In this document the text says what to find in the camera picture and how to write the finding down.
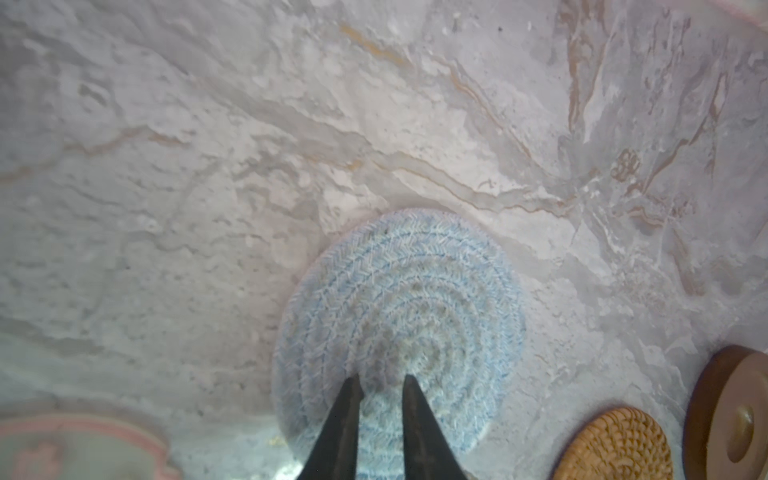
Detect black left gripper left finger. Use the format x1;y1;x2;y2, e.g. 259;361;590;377
297;374;364;480

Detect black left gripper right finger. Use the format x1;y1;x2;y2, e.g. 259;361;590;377
402;374;467;480

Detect blue woven round coaster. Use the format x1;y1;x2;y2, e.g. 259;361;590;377
272;208;525;477

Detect pink flower silicone coaster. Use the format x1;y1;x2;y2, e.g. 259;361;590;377
1;413;183;479

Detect brown wooden round coaster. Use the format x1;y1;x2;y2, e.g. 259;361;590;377
682;345;767;480

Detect woven rattan round coaster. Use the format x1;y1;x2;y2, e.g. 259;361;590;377
552;407;674;480

